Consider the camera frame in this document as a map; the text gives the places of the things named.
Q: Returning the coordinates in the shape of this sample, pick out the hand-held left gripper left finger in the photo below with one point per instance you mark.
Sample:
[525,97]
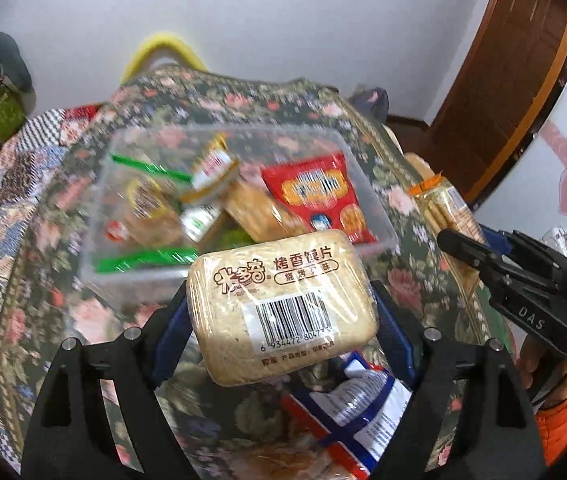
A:
[173,332]

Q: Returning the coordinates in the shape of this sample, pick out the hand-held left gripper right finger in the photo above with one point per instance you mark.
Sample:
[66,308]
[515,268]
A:
[398,345]

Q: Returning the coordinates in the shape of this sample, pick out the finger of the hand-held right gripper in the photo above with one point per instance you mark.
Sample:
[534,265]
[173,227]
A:
[502,242]
[468,250]

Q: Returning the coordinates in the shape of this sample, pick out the biscuit pack with orange end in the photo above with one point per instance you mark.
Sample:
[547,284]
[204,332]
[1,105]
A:
[448,205]

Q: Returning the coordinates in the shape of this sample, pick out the clear plastic container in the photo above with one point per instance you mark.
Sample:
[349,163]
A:
[113,260]

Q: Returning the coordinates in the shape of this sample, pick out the toast slice pack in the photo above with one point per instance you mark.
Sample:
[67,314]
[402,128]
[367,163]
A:
[283,305]

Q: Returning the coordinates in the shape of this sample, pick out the green snack packet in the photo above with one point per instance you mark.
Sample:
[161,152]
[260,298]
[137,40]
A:
[236,237]

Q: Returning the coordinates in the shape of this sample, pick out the bread pack with green wrapper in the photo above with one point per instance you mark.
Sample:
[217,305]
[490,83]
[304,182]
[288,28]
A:
[151,210]

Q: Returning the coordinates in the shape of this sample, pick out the long brown cracker pack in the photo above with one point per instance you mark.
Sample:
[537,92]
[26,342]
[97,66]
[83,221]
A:
[258,210]

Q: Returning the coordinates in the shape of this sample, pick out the red cracker packet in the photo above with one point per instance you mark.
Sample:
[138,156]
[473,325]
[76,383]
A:
[321,195]

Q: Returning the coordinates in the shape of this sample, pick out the yellow snack packet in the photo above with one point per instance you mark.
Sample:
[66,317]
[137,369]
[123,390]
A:
[216,165]

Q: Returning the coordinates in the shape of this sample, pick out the orange sleeved right forearm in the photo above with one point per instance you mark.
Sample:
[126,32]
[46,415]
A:
[561,425]

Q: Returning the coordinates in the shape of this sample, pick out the person's right hand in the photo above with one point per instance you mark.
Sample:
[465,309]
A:
[531,360]

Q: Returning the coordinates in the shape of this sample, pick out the blue and white snack packet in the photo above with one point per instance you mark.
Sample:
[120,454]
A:
[358,405]

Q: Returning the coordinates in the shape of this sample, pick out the white panel with pink stickers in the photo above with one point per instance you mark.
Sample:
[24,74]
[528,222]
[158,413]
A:
[538,160]

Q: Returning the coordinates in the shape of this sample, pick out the cream cloth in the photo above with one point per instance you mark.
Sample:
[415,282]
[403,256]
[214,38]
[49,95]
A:
[418,165]

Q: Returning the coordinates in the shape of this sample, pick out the clear wrapped bread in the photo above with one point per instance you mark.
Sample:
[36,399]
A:
[313,467]

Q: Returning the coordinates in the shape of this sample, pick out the brown wooden door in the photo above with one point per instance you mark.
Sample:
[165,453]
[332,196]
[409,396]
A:
[508,75]

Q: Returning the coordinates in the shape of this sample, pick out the grey backpack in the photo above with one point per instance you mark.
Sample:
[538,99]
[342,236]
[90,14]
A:
[371,105]

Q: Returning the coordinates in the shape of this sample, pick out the patchwork quilt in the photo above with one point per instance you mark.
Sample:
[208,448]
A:
[8,185]

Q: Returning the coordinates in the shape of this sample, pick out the yellow chair back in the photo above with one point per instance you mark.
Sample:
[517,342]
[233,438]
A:
[163,45]

